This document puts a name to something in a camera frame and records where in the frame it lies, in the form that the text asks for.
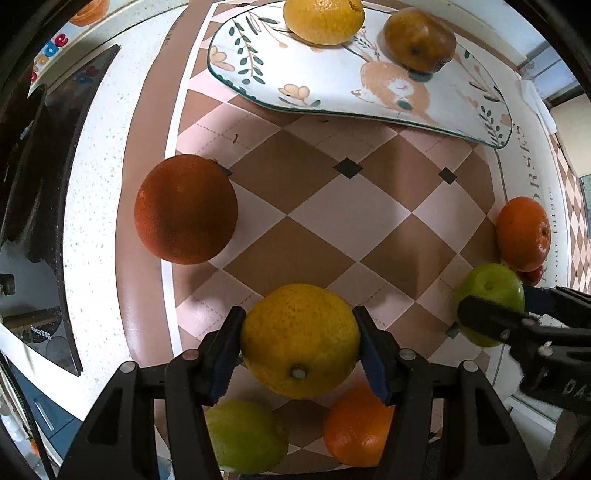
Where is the yellow orange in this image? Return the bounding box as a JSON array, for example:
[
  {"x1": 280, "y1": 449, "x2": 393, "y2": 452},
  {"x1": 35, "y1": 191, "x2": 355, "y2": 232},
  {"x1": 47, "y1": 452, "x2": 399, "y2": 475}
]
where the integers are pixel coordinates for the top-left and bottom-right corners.
[
  {"x1": 283, "y1": 0, "x2": 366, "y2": 46},
  {"x1": 240, "y1": 283, "x2": 362, "y2": 400}
]

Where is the bright orange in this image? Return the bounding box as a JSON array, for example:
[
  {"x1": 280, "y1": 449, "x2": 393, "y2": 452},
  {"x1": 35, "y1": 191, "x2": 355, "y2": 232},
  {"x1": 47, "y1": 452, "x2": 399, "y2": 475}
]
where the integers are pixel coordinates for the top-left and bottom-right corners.
[
  {"x1": 496, "y1": 196, "x2": 552, "y2": 272},
  {"x1": 322, "y1": 383, "x2": 395, "y2": 468}
]

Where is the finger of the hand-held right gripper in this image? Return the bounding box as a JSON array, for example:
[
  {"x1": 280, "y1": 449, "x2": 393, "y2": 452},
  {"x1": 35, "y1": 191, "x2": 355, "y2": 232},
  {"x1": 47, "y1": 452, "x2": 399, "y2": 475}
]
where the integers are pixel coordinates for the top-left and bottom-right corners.
[
  {"x1": 456, "y1": 295, "x2": 539, "y2": 345},
  {"x1": 524, "y1": 285, "x2": 591, "y2": 324}
]

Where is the white tissue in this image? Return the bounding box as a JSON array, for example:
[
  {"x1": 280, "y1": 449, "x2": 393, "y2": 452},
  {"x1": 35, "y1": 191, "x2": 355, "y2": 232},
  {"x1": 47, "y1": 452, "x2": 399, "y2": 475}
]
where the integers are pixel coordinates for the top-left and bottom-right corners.
[{"x1": 519, "y1": 78, "x2": 561, "y2": 134}]

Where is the yellow-green citrus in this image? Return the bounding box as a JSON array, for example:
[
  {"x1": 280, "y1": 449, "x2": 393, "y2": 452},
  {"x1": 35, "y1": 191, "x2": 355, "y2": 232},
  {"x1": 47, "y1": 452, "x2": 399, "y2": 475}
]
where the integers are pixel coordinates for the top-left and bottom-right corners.
[{"x1": 204, "y1": 399, "x2": 290, "y2": 474}]

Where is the green apple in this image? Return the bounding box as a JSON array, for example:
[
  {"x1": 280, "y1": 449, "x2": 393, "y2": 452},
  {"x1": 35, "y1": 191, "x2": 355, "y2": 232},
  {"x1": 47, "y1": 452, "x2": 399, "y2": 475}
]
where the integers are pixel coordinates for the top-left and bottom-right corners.
[{"x1": 451, "y1": 263, "x2": 526, "y2": 348}]

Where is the brownish green orange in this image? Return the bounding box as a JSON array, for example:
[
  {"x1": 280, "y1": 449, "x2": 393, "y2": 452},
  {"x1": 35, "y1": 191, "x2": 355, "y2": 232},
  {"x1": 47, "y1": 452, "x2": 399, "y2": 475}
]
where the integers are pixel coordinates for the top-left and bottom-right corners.
[{"x1": 383, "y1": 7, "x2": 458, "y2": 73}]

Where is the floral white plate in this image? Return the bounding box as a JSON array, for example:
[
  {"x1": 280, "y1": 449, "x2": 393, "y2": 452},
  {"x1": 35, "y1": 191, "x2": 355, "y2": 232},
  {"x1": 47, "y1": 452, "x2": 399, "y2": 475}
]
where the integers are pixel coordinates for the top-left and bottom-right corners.
[{"x1": 206, "y1": 0, "x2": 514, "y2": 149}]

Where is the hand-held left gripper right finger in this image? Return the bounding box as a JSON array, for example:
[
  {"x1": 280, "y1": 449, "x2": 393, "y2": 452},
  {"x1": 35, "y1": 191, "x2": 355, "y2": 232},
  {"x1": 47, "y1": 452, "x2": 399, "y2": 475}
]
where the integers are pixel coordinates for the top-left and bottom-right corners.
[{"x1": 352, "y1": 305, "x2": 539, "y2": 480}]

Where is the colourful wall sticker banner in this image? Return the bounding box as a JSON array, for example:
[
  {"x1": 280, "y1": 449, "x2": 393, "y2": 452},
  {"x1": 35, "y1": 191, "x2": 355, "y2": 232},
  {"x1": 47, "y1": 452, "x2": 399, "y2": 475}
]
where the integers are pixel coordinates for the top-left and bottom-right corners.
[{"x1": 28, "y1": 32, "x2": 100, "y2": 86}]

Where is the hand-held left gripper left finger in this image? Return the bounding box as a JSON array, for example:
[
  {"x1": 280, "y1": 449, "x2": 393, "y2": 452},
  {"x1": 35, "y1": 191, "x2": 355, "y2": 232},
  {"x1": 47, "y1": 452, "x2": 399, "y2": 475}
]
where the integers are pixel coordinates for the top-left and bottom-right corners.
[{"x1": 55, "y1": 305, "x2": 247, "y2": 480}]

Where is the black glass cooktop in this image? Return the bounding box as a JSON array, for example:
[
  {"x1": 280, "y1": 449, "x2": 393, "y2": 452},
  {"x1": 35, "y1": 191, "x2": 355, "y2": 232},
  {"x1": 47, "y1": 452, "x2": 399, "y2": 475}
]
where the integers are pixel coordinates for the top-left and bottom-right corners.
[{"x1": 0, "y1": 44, "x2": 122, "y2": 377}]

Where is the blue cabinet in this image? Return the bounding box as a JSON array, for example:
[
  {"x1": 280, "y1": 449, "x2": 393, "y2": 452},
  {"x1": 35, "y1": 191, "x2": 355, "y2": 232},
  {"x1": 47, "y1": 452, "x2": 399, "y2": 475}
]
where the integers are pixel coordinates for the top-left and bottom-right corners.
[{"x1": 9, "y1": 364, "x2": 88, "y2": 462}]

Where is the small red tomato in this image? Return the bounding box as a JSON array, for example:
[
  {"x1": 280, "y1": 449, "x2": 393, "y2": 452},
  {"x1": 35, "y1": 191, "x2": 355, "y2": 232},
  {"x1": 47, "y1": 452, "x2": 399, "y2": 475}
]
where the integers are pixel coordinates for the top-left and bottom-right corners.
[{"x1": 512, "y1": 263, "x2": 546, "y2": 287}]

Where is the brown checked table mat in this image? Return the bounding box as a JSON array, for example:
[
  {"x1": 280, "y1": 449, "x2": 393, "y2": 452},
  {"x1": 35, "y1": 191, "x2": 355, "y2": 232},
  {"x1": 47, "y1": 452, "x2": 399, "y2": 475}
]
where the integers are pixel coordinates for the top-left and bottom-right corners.
[{"x1": 115, "y1": 0, "x2": 591, "y2": 476}]

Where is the dark red-orange orange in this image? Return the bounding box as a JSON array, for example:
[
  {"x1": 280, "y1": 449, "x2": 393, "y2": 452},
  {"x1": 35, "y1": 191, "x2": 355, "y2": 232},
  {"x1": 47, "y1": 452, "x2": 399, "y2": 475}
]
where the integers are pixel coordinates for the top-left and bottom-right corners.
[{"x1": 134, "y1": 155, "x2": 239, "y2": 265}]

